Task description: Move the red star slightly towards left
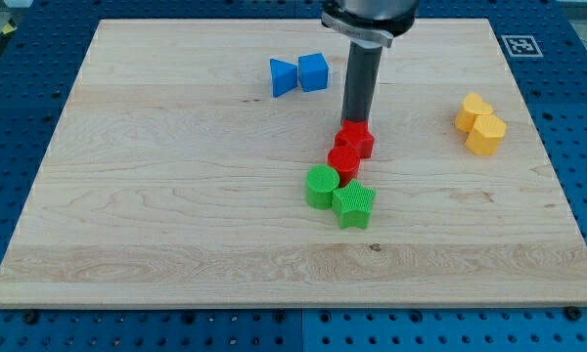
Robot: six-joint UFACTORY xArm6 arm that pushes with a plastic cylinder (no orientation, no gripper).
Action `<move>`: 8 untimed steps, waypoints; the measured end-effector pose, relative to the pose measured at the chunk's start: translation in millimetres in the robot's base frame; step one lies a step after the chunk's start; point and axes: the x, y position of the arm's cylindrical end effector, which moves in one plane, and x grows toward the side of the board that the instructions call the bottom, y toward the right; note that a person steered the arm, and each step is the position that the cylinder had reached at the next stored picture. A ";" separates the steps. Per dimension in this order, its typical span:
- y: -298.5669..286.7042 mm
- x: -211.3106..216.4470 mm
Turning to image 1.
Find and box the red star block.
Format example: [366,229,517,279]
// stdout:
[334,120,375,158]

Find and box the green star block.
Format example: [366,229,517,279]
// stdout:
[332,179,376,229]

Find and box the green cylinder block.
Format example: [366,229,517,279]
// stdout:
[305,164,339,209]

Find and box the red cylinder block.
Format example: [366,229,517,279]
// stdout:
[327,146,360,187]

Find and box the blue triangle block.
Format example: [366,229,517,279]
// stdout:
[269,59,297,98]

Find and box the blue cube block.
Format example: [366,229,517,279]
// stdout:
[298,53,329,92]

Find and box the light wooden board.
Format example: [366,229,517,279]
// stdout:
[0,19,587,309]

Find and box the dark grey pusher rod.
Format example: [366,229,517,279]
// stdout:
[341,40,383,122]

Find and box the yellow heart block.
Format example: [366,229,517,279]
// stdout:
[454,92,494,132]

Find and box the yellow pentagon block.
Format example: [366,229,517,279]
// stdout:
[465,114,507,155]

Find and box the white fiducial marker tag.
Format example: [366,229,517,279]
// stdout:
[501,34,543,58]

